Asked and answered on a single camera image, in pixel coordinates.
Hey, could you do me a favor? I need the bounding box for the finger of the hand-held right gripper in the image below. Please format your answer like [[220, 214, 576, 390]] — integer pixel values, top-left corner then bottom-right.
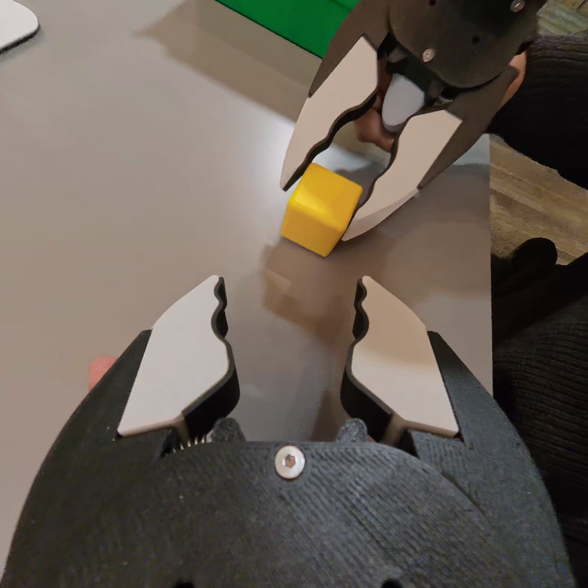
[[341, 111, 463, 242], [279, 36, 380, 194]]

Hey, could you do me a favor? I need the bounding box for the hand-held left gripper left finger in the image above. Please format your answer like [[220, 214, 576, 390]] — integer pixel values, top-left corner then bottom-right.
[[117, 276, 240, 454]]

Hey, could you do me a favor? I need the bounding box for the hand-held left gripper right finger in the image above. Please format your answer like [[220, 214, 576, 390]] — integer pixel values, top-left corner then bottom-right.
[[341, 276, 460, 450]]

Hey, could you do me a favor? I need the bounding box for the green plastic bin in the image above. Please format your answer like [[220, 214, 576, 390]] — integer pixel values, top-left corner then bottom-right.
[[215, 0, 364, 58]]

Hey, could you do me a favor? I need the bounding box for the yellow cube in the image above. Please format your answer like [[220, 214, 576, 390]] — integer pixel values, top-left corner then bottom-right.
[[281, 163, 364, 258]]

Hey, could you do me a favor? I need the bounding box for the grey desk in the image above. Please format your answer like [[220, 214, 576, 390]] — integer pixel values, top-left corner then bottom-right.
[[0, 0, 493, 575]]

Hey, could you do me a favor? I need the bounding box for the person's right hand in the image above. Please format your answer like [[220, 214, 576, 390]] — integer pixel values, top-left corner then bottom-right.
[[356, 98, 398, 152]]

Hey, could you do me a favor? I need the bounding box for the person's dark clothing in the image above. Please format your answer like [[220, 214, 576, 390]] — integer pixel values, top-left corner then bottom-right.
[[491, 236, 588, 588]]

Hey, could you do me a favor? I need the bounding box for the white metal stand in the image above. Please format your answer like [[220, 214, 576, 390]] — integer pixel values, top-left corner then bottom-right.
[[0, 0, 40, 53]]

